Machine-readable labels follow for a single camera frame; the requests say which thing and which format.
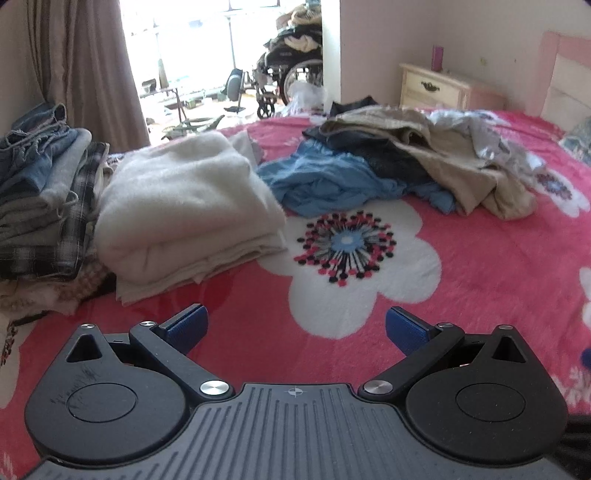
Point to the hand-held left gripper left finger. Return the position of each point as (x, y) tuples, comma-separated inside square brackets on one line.
[(187, 325)]

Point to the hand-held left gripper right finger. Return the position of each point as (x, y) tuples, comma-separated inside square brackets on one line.
[(406, 330)]

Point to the beige pants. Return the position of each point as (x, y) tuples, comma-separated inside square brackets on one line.
[(461, 161)]

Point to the stack of folded clothes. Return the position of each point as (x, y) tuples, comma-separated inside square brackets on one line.
[(41, 194)]

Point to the wheelchair piled with clothes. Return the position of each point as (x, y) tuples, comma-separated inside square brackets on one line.
[(286, 50)]

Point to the pink floral blanket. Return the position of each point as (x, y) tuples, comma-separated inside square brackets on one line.
[(485, 277)]

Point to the folded cream fleece blanket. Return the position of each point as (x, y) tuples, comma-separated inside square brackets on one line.
[(184, 198)]

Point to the crumpled blue garment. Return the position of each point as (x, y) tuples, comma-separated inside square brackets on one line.
[(332, 180)]

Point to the crumpled dark garment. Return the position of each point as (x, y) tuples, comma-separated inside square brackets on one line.
[(388, 159)]

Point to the crumpled grey white garment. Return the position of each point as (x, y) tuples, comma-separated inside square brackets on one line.
[(498, 138)]

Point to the cream nightstand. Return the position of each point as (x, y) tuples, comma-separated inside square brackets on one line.
[(438, 87)]

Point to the black chair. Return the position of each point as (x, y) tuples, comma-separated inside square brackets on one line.
[(234, 85)]

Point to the white plastic bag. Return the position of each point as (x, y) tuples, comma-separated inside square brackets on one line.
[(307, 97)]

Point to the floral pillow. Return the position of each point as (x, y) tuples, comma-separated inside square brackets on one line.
[(579, 141)]

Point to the purple cup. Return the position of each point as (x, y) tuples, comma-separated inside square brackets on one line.
[(437, 57)]

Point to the window curtain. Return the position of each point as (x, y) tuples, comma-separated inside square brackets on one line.
[(87, 69)]

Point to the pink headboard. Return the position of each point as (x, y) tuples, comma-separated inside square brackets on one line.
[(565, 78)]

